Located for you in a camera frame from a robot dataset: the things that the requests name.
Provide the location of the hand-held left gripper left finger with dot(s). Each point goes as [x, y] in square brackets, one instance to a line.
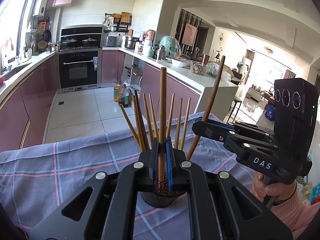
[153, 160]

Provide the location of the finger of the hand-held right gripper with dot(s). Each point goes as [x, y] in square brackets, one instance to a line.
[212, 131]
[220, 124]

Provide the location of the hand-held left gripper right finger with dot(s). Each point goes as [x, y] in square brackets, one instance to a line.
[169, 166]

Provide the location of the floral-end wooden chopstick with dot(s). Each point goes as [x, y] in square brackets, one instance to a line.
[214, 93]
[162, 105]

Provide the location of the black mesh utensil holder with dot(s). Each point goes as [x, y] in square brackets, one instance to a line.
[162, 201]

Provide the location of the bundle of wooden chopsticks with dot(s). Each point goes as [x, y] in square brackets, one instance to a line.
[140, 125]

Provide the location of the person's right forearm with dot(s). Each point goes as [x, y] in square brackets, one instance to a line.
[297, 212]

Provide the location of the person's right hand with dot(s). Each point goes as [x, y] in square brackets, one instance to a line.
[282, 192]

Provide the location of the blue bag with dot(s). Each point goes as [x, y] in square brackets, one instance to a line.
[270, 112]

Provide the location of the green plastic bag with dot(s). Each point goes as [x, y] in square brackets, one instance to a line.
[212, 70]

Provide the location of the clear food jar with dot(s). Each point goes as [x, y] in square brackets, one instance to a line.
[198, 68]

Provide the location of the white kitchen countertop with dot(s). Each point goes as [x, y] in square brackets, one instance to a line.
[185, 73]

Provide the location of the cooking oil bottles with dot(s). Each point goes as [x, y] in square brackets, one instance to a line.
[124, 97]

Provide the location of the white serving bowl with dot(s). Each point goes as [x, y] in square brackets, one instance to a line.
[180, 62]

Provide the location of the round ceiling lamp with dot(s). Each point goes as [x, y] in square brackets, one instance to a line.
[268, 50]

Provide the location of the yellow cooking oil bottle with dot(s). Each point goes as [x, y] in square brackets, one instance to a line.
[117, 92]

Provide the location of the clear plastic bag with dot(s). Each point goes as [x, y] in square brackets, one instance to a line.
[132, 86]

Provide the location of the grey plaid tablecloth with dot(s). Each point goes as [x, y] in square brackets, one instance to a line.
[75, 160]

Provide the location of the pink base cabinets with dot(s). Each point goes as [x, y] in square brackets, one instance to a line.
[152, 80]
[30, 100]

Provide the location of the dark thermos flask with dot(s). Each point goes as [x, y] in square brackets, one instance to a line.
[161, 53]

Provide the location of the mint green air fryer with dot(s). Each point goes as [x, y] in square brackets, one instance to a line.
[168, 46]

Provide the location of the pink electric kettle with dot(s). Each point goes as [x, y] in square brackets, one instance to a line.
[150, 35]

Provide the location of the built-in black oven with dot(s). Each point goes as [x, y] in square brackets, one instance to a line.
[78, 70]

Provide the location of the steel stock pot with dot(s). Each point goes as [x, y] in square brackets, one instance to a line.
[131, 43]

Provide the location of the silver countertop appliance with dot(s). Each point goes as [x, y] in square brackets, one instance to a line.
[110, 41]

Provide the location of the black wok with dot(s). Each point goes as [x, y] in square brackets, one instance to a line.
[90, 42]
[68, 42]

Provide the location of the wooden cutting board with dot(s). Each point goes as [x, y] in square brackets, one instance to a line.
[126, 17]

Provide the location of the black range hood stove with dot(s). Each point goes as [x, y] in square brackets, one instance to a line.
[81, 31]

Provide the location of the woven basket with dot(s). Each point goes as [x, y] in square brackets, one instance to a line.
[42, 46]

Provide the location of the black frying pan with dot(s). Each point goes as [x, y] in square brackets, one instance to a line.
[47, 35]

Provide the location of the white water heater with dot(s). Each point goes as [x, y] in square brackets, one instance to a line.
[40, 2]

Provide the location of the kitchen window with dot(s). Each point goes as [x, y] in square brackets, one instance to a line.
[10, 17]

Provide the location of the round wall ornament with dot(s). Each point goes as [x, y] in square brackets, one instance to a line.
[221, 38]

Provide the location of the pink wall picture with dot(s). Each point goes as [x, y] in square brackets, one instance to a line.
[189, 35]

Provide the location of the black wall rack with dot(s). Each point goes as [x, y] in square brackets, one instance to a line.
[117, 26]

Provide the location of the wall utensil rack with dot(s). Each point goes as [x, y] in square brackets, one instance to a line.
[41, 25]

